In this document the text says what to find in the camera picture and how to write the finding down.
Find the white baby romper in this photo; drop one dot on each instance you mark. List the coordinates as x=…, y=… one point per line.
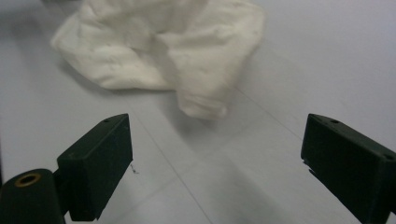
x=140, y=53

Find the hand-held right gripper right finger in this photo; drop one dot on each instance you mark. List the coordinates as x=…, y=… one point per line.
x=348, y=168

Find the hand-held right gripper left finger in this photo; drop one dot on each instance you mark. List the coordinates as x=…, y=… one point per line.
x=96, y=168

